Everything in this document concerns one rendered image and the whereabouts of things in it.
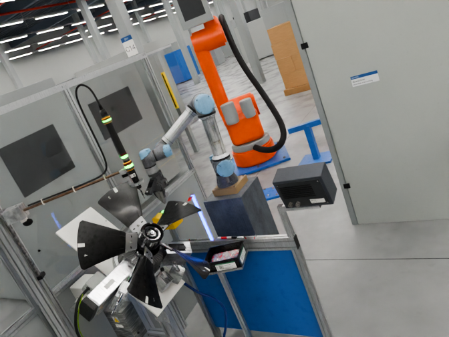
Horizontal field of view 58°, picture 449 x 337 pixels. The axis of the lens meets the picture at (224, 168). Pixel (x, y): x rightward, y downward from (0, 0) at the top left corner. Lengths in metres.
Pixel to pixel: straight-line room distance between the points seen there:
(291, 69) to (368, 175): 6.61
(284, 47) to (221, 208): 7.50
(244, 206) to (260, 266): 0.40
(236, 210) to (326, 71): 1.35
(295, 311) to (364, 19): 2.05
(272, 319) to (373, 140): 1.62
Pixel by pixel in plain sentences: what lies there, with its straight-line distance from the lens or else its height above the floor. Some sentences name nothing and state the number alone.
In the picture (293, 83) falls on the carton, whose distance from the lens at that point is 10.06.
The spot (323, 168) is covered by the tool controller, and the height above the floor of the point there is 1.24.
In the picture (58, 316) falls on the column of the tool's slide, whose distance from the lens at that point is 2.50.
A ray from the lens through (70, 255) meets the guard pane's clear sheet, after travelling 2.72.
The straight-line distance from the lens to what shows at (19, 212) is 2.26.
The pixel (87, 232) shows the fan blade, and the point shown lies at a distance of 2.03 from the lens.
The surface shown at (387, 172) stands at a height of 0.48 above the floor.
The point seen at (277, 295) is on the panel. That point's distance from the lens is 2.63.
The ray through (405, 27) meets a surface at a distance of 3.20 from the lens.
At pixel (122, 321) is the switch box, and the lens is 2.44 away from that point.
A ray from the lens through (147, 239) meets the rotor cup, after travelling 2.05.
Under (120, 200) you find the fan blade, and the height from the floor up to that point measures 1.38.
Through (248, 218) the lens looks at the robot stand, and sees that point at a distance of 2.68.
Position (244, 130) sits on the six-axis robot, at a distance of 5.90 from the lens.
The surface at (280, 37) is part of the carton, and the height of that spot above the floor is 1.33.
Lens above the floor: 2.00
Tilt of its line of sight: 18 degrees down
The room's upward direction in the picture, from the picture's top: 22 degrees counter-clockwise
